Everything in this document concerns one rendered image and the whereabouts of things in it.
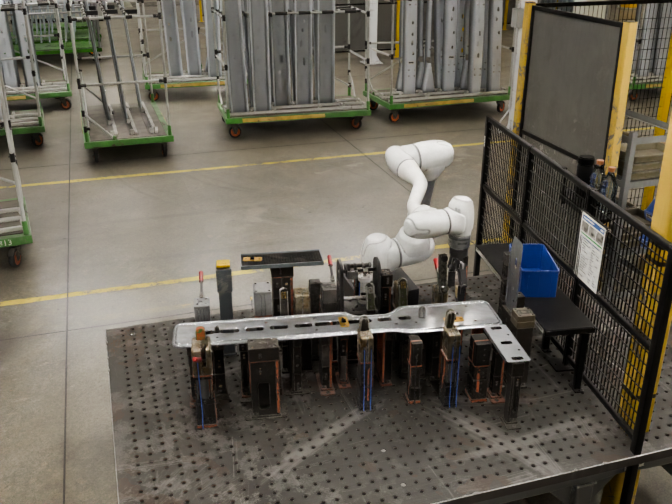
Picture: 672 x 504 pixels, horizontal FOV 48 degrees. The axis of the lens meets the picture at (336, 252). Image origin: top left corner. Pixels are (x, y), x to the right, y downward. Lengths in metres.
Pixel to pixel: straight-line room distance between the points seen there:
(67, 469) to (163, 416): 1.09
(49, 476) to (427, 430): 2.01
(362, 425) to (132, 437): 0.91
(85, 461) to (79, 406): 0.51
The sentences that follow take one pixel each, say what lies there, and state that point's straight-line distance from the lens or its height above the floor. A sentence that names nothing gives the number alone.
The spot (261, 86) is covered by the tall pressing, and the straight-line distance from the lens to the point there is 9.89.
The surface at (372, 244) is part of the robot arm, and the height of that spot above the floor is 1.06.
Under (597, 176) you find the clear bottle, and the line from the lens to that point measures 3.38.
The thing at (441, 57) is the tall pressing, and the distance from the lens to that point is 11.30.
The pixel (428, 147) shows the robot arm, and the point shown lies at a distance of 3.49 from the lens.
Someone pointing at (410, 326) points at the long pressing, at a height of 1.00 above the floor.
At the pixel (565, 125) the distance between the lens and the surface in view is 5.60.
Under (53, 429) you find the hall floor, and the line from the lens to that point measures 4.52.
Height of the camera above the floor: 2.56
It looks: 24 degrees down
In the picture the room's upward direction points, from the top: straight up
